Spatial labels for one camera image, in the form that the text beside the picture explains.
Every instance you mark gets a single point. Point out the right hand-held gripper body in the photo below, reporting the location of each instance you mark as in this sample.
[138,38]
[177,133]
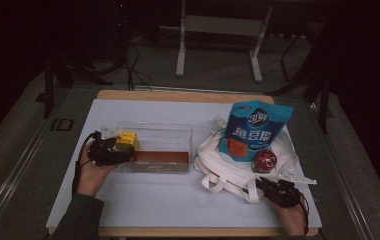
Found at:
[284,193]

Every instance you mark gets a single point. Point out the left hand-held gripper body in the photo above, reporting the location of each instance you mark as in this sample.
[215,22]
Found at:
[103,153]

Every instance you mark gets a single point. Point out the yellow drink carton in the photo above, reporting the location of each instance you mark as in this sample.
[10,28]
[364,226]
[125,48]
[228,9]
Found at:
[128,140]

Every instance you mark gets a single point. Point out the brown carton box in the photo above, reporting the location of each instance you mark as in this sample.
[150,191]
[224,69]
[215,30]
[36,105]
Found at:
[161,157]

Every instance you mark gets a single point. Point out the clear plastic container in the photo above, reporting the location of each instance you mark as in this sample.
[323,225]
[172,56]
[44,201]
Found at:
[164,140]

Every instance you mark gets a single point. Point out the white canvas tote bag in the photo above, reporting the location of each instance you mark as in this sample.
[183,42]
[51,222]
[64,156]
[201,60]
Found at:
[218,176]

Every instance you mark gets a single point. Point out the blue snack pouch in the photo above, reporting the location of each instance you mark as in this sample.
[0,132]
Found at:
[254,133]

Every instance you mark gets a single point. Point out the person's right hand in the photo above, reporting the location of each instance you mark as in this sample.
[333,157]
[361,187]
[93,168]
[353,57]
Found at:
[291,218]

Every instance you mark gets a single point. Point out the person's left hand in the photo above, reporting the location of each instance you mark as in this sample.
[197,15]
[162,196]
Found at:
[91,176]

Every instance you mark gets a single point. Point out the red round can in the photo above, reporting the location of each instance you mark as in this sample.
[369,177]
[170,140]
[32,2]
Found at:
[264,160]

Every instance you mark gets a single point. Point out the white table mat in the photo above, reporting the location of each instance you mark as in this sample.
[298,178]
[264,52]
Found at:
[164,200]

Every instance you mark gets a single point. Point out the black tripod stand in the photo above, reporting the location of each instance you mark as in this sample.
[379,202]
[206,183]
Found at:
[64,71]

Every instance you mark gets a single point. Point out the black metal stand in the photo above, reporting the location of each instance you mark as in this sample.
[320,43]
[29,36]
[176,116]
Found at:
[306,76]

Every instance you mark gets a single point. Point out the metal floor rail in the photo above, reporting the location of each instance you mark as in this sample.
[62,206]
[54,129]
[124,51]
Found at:
[11,181]
[351,200]

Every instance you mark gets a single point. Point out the white metal stand frame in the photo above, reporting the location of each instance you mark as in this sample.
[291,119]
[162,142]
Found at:
[221,25]

